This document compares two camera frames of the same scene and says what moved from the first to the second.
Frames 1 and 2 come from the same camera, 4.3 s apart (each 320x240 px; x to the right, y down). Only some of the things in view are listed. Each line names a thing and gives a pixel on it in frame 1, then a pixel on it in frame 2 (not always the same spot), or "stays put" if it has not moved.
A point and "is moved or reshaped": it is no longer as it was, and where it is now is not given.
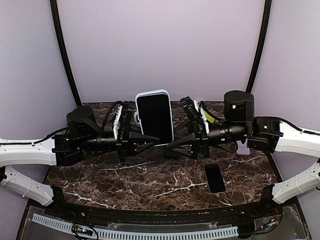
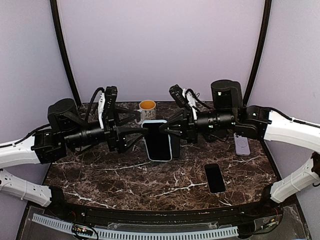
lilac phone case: [242, 148] stays put
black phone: [215, 178] stays put
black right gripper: [201, 137] → [186, 120]
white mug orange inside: [135, 118] → [147, 108]
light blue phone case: [154, 113] is moved or reshaped
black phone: [215, 178] stays put
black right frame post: [262, 45] stays put
